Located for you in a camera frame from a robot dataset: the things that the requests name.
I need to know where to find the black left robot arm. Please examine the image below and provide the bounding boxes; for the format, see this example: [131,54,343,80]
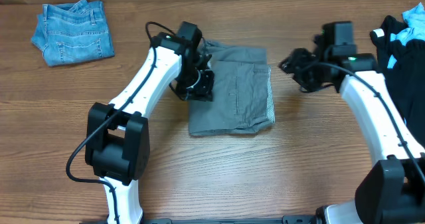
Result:
[85,22,214,223]

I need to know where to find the light blue cloth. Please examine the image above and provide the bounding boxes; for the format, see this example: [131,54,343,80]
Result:
[386,3,424,69]

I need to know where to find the grey shorts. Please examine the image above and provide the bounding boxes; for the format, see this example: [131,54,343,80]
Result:
[188,40,276,136]

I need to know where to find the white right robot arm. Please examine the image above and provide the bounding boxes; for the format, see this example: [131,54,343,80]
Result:
[279,21,424,224]

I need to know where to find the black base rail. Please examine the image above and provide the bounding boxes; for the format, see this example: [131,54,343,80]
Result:
[139,215,326,224]

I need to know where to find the folded blue denim jeans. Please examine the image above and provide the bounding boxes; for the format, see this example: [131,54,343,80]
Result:
[31,0,115,66]

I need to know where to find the black garment with white label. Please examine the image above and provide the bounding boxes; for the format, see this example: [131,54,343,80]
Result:
[370,15,424,145]

